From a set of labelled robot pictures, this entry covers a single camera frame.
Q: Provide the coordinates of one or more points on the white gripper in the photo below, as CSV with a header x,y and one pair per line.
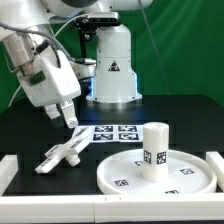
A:
x,y
50,84

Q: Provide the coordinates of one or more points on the white cross table base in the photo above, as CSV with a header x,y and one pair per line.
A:
x,y
68,151

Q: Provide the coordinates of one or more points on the white round table top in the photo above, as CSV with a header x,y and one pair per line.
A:
x,y
130,172

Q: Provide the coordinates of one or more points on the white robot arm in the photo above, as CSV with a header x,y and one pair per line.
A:
x,y
53,45

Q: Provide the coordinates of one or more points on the marker tag sheet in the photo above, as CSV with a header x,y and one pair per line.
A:
x,y
115,133

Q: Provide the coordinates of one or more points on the white left fence bar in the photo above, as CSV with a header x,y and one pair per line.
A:
x,y
8,169

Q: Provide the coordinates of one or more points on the white fence bar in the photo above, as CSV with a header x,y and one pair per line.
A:
x,y
216,162
8,169
114,208

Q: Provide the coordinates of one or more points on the white front fence bar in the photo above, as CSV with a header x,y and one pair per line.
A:
x,y
114,208

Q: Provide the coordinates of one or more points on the green backdrop curtain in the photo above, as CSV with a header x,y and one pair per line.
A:
x,y
177,48

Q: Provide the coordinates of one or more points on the white right fence bar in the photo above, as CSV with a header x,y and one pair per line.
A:
x,y
216,162

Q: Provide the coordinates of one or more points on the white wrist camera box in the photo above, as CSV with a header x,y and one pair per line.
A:
x,y
84,68

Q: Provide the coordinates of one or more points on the black camera on stand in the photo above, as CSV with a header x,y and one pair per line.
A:
x,y
87,26

